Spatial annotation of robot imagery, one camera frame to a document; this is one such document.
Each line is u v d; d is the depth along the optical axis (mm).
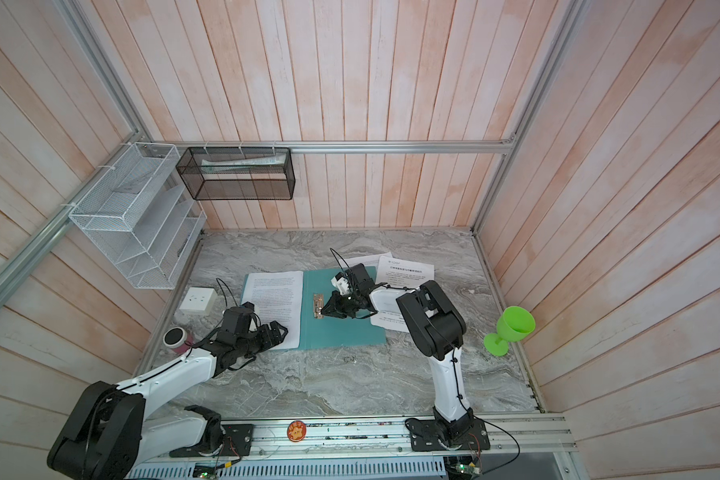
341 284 931
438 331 553
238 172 908
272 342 788
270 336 790
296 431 746
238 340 692
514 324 775
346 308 872
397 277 1068
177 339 857
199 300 953
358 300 793
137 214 727
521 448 736
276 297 1010
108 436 404
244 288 1036
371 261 1125
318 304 991
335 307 858
